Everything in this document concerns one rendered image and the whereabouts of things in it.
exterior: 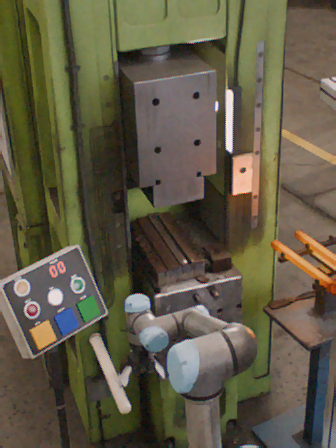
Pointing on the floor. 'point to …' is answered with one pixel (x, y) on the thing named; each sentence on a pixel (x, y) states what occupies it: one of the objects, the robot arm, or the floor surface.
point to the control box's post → (59, 395)
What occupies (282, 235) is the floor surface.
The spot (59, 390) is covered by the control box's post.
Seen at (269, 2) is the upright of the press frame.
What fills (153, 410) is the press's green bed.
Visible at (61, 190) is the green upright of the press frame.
